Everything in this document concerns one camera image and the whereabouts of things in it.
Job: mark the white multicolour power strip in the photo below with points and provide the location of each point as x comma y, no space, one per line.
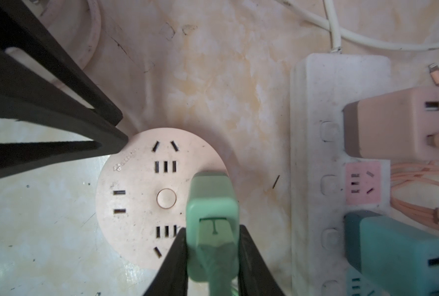
327,183

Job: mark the teal charger plug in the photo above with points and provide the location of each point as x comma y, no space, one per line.
400,259

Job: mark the pink charger plug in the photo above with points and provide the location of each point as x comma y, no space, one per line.
401,125

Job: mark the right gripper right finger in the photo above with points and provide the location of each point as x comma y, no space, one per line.
254,279

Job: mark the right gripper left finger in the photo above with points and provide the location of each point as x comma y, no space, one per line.
172,278

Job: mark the small green charger plug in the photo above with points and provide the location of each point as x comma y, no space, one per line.
212,232

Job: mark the round pink power strip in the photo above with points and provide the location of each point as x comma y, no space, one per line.
161,179

